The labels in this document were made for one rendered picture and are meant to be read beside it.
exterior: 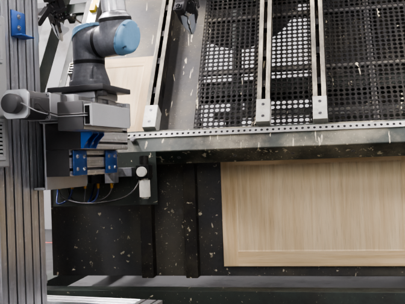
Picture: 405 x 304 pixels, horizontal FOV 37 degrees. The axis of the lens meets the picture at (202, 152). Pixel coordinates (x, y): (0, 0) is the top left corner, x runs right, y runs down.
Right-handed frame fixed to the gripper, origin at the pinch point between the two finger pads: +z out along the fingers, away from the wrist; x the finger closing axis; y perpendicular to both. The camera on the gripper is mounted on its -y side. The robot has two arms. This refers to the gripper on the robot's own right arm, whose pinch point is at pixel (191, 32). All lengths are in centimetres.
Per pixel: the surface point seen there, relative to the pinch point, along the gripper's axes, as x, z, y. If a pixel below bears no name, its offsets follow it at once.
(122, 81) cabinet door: 48, 26, 18
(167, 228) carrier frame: 27, 92, -14
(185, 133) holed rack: 8.0, 42.9, -11.1
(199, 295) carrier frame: 3, 107, -45
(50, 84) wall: 315, 140, 355
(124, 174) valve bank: 33, 53, -30
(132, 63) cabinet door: 44, 20, 28
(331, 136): -56, 50, -7
